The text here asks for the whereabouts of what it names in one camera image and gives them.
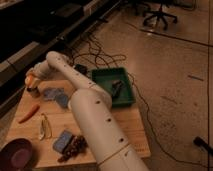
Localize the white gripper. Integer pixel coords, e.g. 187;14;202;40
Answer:
26;63;50;88

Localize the grey blue cloth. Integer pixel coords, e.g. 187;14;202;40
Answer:
43;87;64;101

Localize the orange apple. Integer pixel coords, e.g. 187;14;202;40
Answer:
25;76;34;87

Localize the blue sponge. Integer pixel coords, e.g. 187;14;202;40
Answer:
53;130;74;154

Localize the black power adapter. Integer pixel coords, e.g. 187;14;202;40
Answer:
74;64;88;75

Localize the orange carrot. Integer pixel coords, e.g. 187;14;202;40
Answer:
18;104;40;124

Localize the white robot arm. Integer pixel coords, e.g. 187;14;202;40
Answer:
25;51;149;171

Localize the green plastic tray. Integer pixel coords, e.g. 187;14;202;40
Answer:
91;67;135;107

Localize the dark object in tray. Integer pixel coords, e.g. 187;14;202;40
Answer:
112;80;124;98

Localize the purple bowl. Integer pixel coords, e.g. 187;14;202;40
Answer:
0;138;33;171

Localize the bunch of dark grapes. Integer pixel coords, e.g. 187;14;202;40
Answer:
58;135;87;163

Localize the black office chair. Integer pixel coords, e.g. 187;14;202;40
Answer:
143;0;178;30

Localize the dark round blue object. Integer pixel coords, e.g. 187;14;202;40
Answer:
55;94;69;108

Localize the black floor cable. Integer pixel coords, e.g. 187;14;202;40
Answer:
128;72;208;168

